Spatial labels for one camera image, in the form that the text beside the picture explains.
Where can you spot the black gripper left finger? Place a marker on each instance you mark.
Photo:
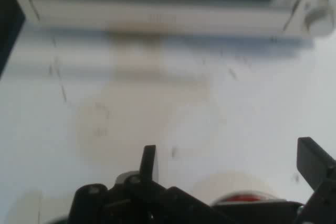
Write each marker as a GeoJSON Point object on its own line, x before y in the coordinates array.
{"type": "Point", "coordinates": [148, 158]}

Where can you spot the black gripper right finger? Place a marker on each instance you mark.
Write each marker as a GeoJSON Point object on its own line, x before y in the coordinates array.
{"type": "Point", "coordinates": [316, 166]}

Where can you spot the red bowl with black rim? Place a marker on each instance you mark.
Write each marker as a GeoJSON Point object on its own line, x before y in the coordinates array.
{"type": "Point", "coordinates": [242, 197]}

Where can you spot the silver oven knob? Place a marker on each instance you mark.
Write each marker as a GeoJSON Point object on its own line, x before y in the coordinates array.
{"type": "Point", "coordinates": [320, 20]}

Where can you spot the white toaster oven body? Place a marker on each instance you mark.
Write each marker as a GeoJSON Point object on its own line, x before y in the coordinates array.
{"type": "Point", "coordinates": [299, 1]}

